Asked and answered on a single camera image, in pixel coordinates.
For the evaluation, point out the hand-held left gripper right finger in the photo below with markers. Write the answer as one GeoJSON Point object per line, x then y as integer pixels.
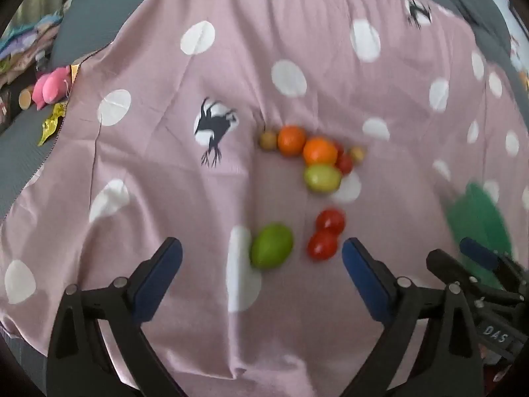
{"type": "Point", "coordinates": [365, 277]}

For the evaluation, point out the small red tomato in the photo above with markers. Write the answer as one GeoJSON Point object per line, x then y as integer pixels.
{"type": "Point", "coordinates": [344, 163]}
{"type": "Point", "coordinates": [339, 148]}

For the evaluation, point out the tan round cup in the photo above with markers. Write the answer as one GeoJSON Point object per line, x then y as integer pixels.
{"type": "Point", "coordinates": [25, 97]}

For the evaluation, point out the orange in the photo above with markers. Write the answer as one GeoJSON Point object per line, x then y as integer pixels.
{"type": "Point", "coordinates": [291, 140]}
{"type": "Point", "coordinates": [320, 151]}

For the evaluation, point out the pink plush toy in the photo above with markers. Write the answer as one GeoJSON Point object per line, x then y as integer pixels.
{"type": "Point", "coordinates": [51, 87]}

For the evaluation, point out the pile of colourful cloths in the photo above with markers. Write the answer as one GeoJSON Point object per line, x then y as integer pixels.
{"type": "Point", "coordinates": [24, 45]}

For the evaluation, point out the pink polka dot blanket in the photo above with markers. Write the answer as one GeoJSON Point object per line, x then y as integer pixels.
{"type": "Point", "coordinates": [248, 58]}

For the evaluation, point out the light printed cloth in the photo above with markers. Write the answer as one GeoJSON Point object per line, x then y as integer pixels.
{"type": "Point", "coordinates": [510, 16]}

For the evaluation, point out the yellow wrapper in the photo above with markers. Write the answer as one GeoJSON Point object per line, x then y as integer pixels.
{"type": "Point", "coordinates": [51, 123]}

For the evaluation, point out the small yellow round fruit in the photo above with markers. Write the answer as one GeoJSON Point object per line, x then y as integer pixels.
{"type": "Point", "coordinates": [357, 154]}
{"type": "Point", "coordinates": [268, 139]}

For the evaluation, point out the large red tomato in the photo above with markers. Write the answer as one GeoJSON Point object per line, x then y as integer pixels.
{"type": "Point", "coordinates": [322, 245]}
{"type": "Point", "coordinates": [330, 220]}

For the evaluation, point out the yellow-green mango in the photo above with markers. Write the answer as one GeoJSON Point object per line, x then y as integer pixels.
{"type": "Point", "coordinates": [322, 178]}

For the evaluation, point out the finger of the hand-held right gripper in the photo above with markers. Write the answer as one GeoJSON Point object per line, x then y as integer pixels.
{"type": "Point", "coordinates": [479, 252]}
{"type": "Point", "coordinates": [444, 262]}

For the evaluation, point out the green mango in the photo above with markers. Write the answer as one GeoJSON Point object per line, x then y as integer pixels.
{"type": "Point", "coordinates": [271, 246]}

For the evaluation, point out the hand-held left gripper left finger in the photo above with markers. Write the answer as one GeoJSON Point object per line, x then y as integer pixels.
{"type": "Point", "coordinates": [159, 275]}

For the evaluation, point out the green plastic bowl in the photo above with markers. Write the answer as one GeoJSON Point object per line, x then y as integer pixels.
{"type": "Point", "coordinates": [479, 219]}

